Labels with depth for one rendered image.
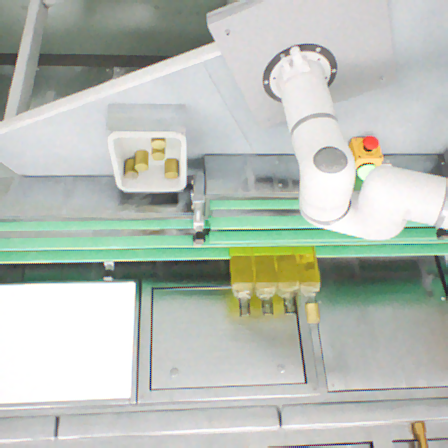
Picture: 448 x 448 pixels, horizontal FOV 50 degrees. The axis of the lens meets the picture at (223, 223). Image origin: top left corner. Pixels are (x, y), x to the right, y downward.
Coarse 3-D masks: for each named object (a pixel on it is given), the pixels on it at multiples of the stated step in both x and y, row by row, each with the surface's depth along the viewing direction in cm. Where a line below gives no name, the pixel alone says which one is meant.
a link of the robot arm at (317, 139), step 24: (312, 120) 88; (336, 120) 89; (312, 144) 85; (336, 144) 84; (312, 168) 82; (336, 168) 81; (312, 192) 84; (336, 192) 83; (312, 216) 91; (336, 216) 90
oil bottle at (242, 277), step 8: (232, 248) 127; (240, 248) 127; (248, 248) 127; (232, 256) 126; (240, 256) 126; (248, 256) 126; (232, 264) 125; (240, 264) 125; (248, 264) 125; (232, 272) 124; (240, 272) 124; (248, 272) 124; (232, 280) 123; (240, 280) 123; (248, 280) 123; (232, 288) 124; (240, 288) 122; (248, 288) 122
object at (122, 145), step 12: (120, 132) 105; (132, 132) 105; (144, 132) 105; (156, 132) 105; (168, 132) 105; (180, 132) 109; (108, 144) 107; (120, 144) 116; (132, 144) 118; (144, 144) 119; (168, 144) 119; (180, 144) 110; (120, 156) 117; (132, 156) 123; (168, 156) 123; (180, 156) 115; (120, 168) 118; (156, 168) 126; (180, 168) 119; (120, 180) 119; (132, 180) 124; (144, 180) 124; (156, 180) 124; (168, 180) 124; (180, 180) 124
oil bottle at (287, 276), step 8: (280, 248) 128; (288, 248) 128; (280, 256) 127; (288, 256) 127; (280, 264) 125; (288, 264) 126; (296, 264) 126; (280, 272) 124; (288, 272) 124; (296, 272) 125; (280, 280) 123; (288, 280) 123; (296, 280) 123; (280, 288) 123; (288, 288) 123; (296, 288) 123
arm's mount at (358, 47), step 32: (256, 0) 86; (288, 0) 86; (320, 0) 86; (352, 0) 87; (384, 0) 88; (224, 32) 90; (256, 32) 90; (288, 32) 91; (320, 32) 92; (352, 32) 93; (384, 32) 94; (256, 64) 97; (352, 64) 100; (384, 64) 101; (256, 96) 104; (352, 96) 108
